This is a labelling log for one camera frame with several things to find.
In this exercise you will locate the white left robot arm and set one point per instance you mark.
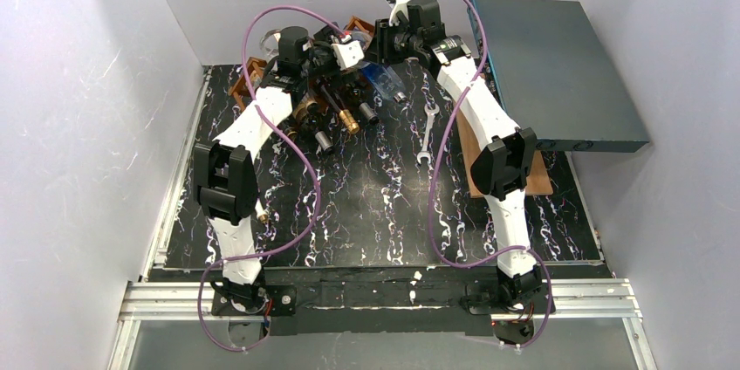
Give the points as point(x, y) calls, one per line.
point(224, 175)

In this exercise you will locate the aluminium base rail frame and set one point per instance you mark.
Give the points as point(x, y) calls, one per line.
point(370, 317)

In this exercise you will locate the teal metal box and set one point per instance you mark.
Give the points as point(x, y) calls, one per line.
point(552, 74)

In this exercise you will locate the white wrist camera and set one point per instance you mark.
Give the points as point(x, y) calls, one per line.
point(399, 12)
point(348, 52)

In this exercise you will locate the clear bottle white gold label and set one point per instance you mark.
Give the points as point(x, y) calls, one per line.
point(269, 44)

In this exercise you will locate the blue transparent bottle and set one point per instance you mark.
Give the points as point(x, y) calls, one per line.
point(386, 81)

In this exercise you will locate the clear bottle silver cap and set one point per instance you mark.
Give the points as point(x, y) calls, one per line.
point(363, 38)

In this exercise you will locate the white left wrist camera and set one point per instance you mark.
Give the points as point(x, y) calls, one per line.
point(348, 52)

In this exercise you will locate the silver wrench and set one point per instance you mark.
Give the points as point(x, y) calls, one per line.
point(424, 155)

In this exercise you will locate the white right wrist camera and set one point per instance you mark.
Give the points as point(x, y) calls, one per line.
point(399, 12)

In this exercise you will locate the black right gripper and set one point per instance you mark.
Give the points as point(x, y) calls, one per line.
point(382, 38)

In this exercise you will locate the wooden board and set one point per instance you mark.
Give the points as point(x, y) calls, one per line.
point(535, 179)

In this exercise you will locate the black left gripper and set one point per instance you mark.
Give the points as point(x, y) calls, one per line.
point(323, 66)

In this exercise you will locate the dark wine bottle gold cap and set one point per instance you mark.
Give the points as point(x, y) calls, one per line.
point(337, 103)

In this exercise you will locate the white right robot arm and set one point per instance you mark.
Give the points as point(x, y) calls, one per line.
point(519, 277)

